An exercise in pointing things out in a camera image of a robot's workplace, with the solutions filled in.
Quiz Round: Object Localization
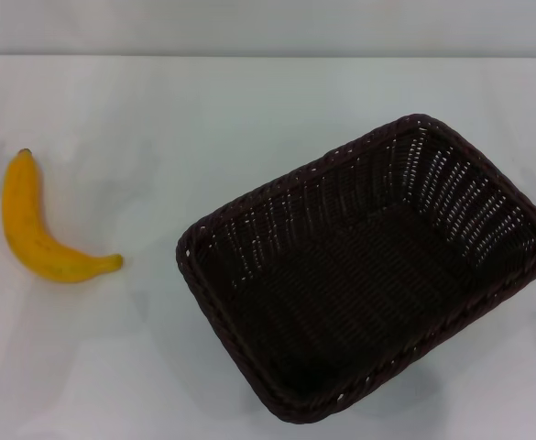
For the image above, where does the black woven plastic basket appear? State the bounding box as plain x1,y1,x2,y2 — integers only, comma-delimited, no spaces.
175,113,536,425

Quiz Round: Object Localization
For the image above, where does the yellow banana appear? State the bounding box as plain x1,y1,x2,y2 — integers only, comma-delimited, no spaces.
1,148,125,283

